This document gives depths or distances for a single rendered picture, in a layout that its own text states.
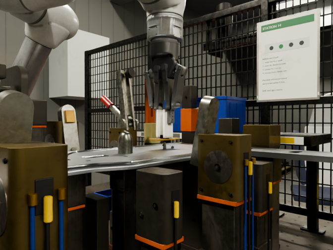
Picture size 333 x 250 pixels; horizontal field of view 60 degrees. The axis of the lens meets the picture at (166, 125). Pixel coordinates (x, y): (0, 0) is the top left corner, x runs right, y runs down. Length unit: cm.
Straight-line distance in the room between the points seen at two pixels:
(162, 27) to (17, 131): 45
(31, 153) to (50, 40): 93
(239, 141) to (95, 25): 371
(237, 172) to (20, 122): 35
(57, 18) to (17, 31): 239
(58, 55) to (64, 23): 228
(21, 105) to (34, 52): 86
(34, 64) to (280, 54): 92
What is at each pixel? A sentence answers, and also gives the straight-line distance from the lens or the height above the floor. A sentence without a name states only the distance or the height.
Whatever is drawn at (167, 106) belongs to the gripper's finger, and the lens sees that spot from 70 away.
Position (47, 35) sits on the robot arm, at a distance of 119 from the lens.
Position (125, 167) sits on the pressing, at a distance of 50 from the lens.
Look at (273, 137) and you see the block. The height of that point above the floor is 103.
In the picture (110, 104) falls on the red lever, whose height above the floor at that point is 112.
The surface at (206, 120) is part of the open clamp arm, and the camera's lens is 56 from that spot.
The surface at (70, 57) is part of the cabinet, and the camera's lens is 332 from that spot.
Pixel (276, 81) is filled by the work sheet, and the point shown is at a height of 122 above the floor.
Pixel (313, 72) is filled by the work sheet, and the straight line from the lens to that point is 113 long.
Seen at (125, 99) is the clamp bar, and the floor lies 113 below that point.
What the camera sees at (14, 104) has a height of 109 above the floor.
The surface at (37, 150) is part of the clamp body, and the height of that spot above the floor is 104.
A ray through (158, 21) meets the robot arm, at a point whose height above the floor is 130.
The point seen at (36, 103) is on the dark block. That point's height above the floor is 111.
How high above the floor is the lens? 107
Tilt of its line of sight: 1 degrees down
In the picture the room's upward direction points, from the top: straight up
